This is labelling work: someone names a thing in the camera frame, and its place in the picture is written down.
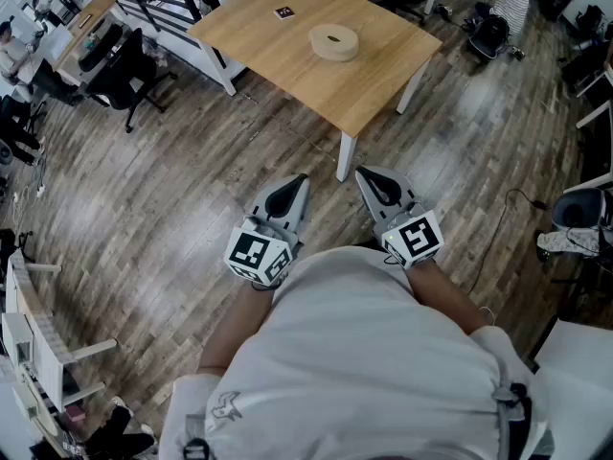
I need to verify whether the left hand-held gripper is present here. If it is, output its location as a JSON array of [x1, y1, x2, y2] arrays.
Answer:
[[223, 173, 310, 289]]

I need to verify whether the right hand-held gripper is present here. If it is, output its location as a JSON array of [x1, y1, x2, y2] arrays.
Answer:
[[354, 165, 444, 271]]

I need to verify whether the woven round basket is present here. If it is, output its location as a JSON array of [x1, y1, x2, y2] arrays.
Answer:
[[310, 45, 359, 63]]

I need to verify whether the woven basket lid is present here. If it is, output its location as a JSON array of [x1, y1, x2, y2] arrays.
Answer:
[[307, 23, 360, 53]]

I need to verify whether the person's right forearm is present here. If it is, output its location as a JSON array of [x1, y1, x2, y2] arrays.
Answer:
[[405, 259, 494, 335]]

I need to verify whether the person's left forearm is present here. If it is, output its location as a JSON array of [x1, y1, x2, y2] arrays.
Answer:
[[198, 275, 278, 378]]

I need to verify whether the white table leg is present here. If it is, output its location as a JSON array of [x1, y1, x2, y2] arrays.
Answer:
[[199, 39, 238, 97], [396, 57, 431, 115], [335, 129, 359, 183]]

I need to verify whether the person's white shirt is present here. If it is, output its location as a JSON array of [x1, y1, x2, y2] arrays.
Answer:
[[157, 245, 556, 460]]

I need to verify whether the patterned cloth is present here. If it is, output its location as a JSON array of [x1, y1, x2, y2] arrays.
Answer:
[[535, 230, 600, 258]]

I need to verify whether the black backpack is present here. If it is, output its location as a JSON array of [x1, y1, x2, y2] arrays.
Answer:
[[467, 14, 511, 61]]

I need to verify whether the grey round chair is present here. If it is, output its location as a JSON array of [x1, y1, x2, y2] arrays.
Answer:
[[550, 187, 613, 258]]

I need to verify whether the black metal railing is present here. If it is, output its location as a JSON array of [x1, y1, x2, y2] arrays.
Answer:
[[45, 0, 269, 35]]

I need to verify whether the black harness buckle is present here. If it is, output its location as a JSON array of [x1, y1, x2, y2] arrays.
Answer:
[[181, 437, 212, 460]]

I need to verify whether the wooden desk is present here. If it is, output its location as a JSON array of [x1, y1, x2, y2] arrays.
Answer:
[[50, 0, 128, 88]]

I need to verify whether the white wooden rack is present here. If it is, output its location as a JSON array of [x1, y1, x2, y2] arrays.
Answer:
[[0, 249, 119, 430]]

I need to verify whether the black floor cable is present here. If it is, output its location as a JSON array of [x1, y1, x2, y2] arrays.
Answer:
[[464, 187, 552, 296]]

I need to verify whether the grey shoulder strap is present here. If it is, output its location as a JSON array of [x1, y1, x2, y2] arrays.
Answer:
[[491, 380, 535, 460]]

